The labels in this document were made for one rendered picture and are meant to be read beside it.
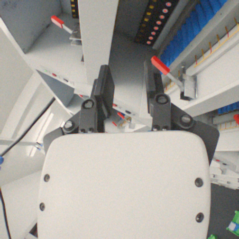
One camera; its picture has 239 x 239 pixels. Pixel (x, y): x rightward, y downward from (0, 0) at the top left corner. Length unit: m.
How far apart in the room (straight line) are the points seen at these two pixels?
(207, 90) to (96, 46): 0.18
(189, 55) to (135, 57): 0.21
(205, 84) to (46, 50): 0.41
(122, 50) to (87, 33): 0.24
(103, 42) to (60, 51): 0.24
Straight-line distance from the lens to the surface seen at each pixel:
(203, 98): 0.24
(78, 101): 1.12
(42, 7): 0.49
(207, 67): 0.25
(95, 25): 0.21
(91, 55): 0.27
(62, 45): 0.47
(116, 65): 0.42
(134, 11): 0.42
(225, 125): 0.44
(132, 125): 0.65
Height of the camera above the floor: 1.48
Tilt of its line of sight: 2 degrees down
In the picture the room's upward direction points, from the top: 63 degrees counter-clockwise
